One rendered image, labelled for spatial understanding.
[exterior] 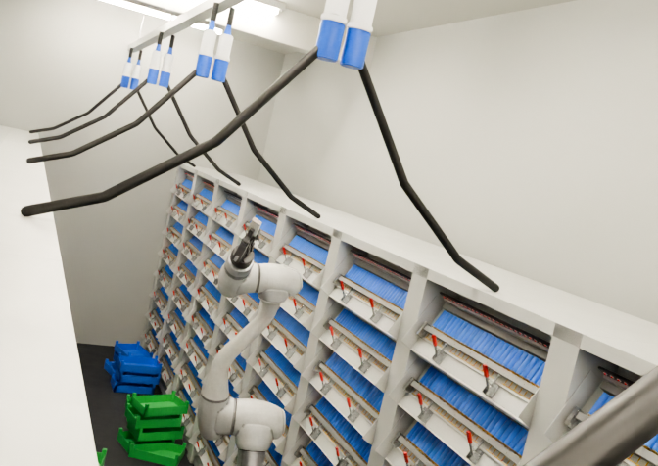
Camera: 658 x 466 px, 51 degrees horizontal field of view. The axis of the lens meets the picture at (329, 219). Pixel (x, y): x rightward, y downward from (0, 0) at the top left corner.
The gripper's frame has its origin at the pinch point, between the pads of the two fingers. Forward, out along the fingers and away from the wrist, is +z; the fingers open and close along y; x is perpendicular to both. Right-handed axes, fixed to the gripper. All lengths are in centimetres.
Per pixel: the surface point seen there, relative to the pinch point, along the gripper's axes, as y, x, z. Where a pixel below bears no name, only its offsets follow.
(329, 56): 10, -2, 64
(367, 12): 24, -1, 72
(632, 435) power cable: -98, 49, 149
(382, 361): 11, 59, -40
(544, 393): -14, 89, 35
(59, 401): -103, 19, 113
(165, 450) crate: 10, 0, -279
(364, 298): 34, 42, -47
